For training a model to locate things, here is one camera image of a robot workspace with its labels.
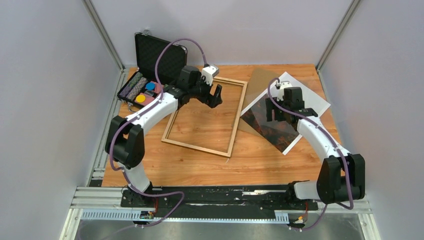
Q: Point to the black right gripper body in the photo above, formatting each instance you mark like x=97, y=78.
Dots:
x=280, y=103

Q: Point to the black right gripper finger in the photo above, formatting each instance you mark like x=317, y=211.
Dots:
x=279, y=115
x=269, y=109

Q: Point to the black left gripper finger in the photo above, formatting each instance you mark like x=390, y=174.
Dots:
x=217, y=94
x=213, y=101

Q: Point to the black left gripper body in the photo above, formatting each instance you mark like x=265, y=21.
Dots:
x=201, y=90

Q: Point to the autumn forest photo print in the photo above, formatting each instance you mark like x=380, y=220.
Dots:
x=276, y=126

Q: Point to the light wooden picture frame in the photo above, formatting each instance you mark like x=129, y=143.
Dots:
x=209, y=130

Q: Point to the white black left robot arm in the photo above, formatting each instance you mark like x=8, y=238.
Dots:
x=125, y=142

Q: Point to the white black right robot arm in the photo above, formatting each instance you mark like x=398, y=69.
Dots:
x=341, y=179

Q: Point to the brown cardboard backing board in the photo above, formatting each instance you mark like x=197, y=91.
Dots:
x=256, y=93

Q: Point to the blue round chip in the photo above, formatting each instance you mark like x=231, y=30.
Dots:
x=150, y=86

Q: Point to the black poker chip case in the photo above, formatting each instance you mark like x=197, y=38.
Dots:
x=147, y=49

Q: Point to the yellow round chip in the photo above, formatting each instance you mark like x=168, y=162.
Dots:
x=140, y=98

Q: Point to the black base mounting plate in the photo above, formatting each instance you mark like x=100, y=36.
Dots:
x=218, y=202

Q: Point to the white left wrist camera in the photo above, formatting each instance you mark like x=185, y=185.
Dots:
x=208, y=73

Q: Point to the aluminium right corner post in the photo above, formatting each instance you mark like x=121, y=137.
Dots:
x=343, y=24

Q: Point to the aluminium corner post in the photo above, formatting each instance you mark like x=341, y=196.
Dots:
x=92, y=12
x=343, y=24

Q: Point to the aluminium left corner post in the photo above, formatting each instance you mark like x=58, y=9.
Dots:
x=92, y=12

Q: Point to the aluminium rail frame front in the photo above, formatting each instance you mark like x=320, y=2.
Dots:
x=103, y=203

